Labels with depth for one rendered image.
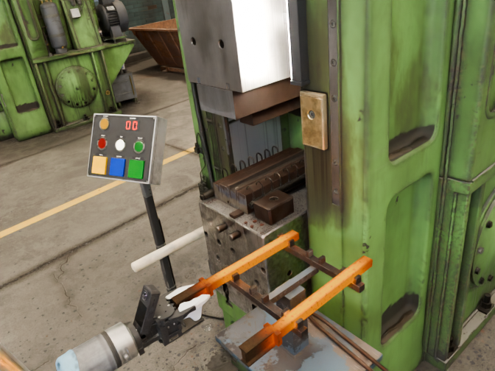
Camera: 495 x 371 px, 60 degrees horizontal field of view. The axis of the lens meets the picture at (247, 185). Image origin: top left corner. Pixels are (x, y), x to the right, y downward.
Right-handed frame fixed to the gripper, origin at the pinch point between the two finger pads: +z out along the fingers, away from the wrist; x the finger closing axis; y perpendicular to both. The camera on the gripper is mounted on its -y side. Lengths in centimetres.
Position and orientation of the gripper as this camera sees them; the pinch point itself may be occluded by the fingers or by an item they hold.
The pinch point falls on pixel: (199, 290)
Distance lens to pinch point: 116.6
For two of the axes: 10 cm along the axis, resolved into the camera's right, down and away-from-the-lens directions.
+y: 1.1, 8.8, 4.6
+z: 7.8, -3.6, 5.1
